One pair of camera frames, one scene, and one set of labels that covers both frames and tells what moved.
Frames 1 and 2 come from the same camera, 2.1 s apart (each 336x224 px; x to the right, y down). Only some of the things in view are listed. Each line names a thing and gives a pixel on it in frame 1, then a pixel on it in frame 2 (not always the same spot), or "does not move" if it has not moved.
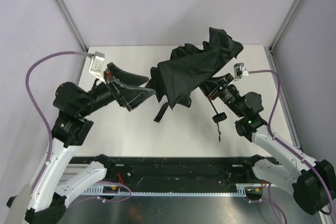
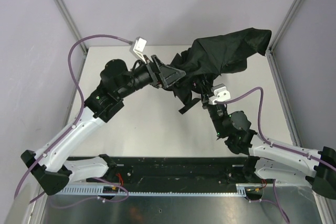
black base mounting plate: [158, 174] does not move
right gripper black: [218, 87] → [206, 98]
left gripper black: [115, 89] → [153, 73]
